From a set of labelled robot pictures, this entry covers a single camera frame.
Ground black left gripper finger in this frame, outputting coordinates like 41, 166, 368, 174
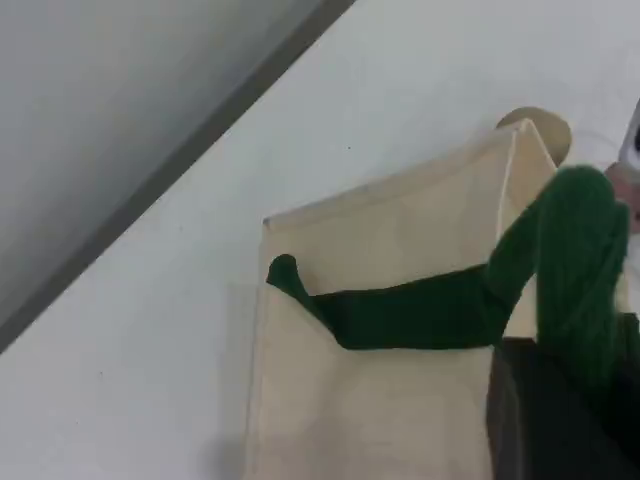
617, 312, 640, 389
487, 338, 640, 480

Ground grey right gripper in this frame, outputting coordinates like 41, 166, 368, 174
618, 97, 640, 169

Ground pink peach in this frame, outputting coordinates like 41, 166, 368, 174
603, 160, 640, 224

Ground white canvas bag green handles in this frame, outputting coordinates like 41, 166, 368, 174
242, 117, 634, 480

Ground beige round bun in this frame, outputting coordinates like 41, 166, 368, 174
494, 105, 572, 164

